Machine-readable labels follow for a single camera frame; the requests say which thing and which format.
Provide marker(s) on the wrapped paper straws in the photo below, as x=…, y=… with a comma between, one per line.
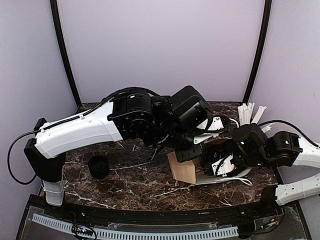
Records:
x=245, y=113

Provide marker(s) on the grey cable duct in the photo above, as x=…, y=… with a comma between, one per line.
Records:
x=136, y=232

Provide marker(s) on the stack of black lids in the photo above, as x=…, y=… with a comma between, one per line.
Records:
x=98, y=166

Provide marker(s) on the right black frame post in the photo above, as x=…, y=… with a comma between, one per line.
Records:
x=259, y=50

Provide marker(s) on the brown paper bag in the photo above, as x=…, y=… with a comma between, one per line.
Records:
x=192, y=172

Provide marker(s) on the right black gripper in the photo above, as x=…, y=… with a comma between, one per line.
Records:
x=221, y=148

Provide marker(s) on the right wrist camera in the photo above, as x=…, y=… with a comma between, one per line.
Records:
x=225, y=168

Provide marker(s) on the left black frame post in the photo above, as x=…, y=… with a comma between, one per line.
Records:
x=63, y=51

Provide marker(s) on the black frame post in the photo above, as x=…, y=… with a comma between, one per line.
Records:
x=259, y=50
x=63, y=51

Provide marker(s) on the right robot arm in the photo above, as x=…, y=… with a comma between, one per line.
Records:
x=250, y=147

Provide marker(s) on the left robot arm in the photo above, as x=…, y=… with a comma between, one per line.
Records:
x=130, y=113

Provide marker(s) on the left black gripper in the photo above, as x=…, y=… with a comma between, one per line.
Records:
x=185, y=156

